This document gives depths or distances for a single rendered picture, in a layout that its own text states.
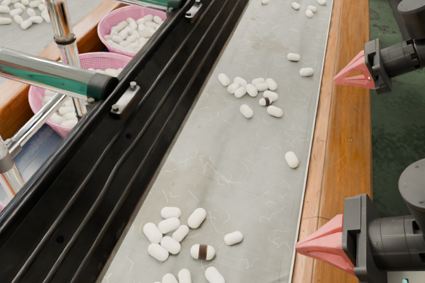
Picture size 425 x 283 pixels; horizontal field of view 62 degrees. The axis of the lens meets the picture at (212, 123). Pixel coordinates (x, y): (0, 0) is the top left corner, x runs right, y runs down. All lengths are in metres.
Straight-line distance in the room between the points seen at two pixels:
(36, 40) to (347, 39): 0.86
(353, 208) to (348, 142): 0.34
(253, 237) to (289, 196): 0.11
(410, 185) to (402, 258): 0.09
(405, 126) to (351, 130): 1.39
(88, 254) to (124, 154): 0.07
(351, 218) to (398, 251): 0.06
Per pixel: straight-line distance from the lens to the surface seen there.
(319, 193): 0.67
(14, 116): 0.87
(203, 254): 0.58
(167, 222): 0.60
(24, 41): 1.08
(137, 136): 0.27
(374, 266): 0.44
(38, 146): 0.86
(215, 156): 0.70
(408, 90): 2.46
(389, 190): 1.81
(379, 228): 0.44
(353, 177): 0.72
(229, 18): 0.46
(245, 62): 0.95
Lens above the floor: 1.28
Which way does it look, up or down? 45 degrees down
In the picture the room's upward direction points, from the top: 6 degrees clockwise
